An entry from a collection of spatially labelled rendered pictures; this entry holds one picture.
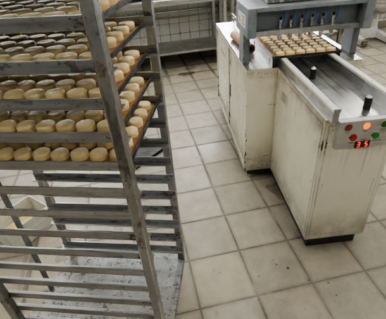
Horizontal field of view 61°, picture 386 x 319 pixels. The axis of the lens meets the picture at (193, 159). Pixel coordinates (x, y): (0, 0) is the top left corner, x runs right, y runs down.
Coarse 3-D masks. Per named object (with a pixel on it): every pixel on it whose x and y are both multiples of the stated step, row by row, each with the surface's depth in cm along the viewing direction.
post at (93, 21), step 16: (80, 0) 61; (96, 0) 63; (96, 16) 63; (96, 32) 65; (96, 48) 66; (96, 64) 68; (112, 80) 71; (112, 96) 72; (112, 112) 74; (112, 128) 77; (128, 144) 82; (128, 160) 82; (128, 176) 85; (128, 192) 88; (128, 208) 91; (144, 224) 97; (144, 240) 98; (144, 256) 103; (144, 272) 107; (160, 304) 118
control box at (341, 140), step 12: (348, 120) 141; (360, 120) 141; (372, 120) 141; (384, 120) 141; (336, 132) 145; (348, 132) 143; (360, 132) 144; (372, 132) 144; (384, 132) 145; (336, 144) 146; (348, 144) 147; (360, 144) 147; (372, 144) 148; (384, 144) 148
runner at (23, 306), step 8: (24, 304) 138; (32, 304) 137; (40, 304) 137; (56, 312) 134; (64, 312) 133; (72, 312) 133; (80, 312) 132; (88, 312) 131; (96, 312) 131; (104, 312) 130; (112, 312) 129; (120, 312) 129; (128, 312) 132; (136, 312) 131; (144, 312) 131; (152, 312) 131
